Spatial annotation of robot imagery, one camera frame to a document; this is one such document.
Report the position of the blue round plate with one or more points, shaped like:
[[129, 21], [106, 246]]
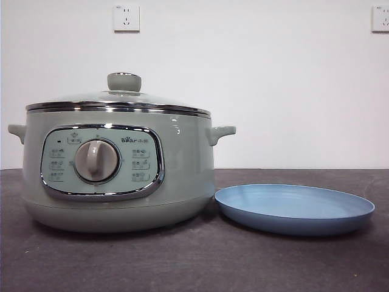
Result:
[[291, 210]]

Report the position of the white wall socket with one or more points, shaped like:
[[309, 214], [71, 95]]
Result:
[[381, 18], [127, 18]]

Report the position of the pale green electric steamer pot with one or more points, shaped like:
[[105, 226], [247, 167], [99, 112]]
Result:
[[182, 170]]

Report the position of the glass lid with green knob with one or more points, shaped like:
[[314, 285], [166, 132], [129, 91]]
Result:
[[124, 81]]

